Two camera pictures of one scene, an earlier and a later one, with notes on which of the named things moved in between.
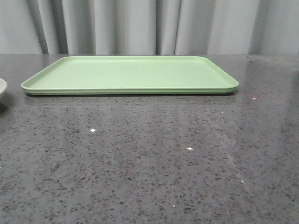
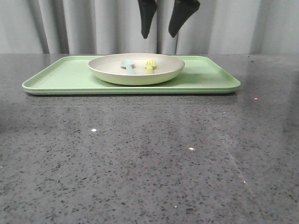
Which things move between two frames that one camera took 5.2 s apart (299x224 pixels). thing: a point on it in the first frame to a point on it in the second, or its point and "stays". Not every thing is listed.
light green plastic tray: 131,75 stays
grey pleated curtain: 149,28 stays
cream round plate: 3,85 to 108,68
